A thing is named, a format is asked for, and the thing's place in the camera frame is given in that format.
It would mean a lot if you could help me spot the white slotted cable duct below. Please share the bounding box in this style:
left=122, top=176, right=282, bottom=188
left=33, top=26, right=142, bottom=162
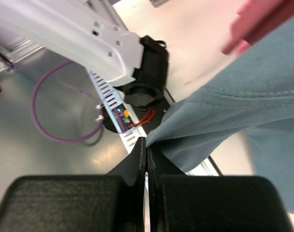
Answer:
left=86, top=69, right=146, bottom=153

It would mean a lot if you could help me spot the front aluminium rail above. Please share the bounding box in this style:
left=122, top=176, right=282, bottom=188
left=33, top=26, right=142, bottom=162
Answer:
left=126, top=90, right=222, bottom=176

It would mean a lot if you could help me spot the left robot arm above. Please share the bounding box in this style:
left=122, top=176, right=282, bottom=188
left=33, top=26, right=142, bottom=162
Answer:
left=0, top=0, right=168, bottom=89

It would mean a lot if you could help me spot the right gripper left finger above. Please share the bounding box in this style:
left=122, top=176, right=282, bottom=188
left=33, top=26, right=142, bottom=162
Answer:
left=0, top=137, right=146, bottom=232

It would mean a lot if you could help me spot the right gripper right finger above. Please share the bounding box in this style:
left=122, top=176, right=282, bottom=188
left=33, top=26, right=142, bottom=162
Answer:
left=147, top=146, right=293, bottom=232

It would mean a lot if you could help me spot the salmon pink t shirt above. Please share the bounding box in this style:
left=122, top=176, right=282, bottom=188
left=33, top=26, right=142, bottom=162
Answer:
left=221, top=0, right=294, bottom=55

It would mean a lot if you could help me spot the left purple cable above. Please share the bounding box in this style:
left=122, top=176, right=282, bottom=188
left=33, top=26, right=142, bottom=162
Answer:
left=0, top=41, right=105, bottom=144

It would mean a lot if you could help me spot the blue grey t shirt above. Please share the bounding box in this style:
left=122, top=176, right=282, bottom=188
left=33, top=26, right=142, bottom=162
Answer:
left=146, top=16, right=294, bottom=213

